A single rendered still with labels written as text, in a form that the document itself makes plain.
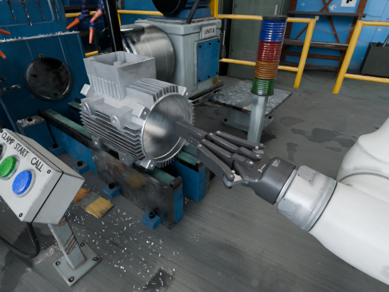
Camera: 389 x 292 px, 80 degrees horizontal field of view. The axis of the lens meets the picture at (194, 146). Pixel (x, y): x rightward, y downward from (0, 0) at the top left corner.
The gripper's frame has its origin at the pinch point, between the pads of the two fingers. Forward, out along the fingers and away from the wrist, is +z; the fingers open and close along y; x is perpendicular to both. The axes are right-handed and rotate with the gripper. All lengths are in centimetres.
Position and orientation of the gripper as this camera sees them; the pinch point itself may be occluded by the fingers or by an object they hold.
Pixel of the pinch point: (190, 133)
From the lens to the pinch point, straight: 46.9
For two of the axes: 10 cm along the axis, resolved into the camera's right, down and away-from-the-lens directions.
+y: -6.1, 4.4, -6.6
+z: -7.8, -4.5, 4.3
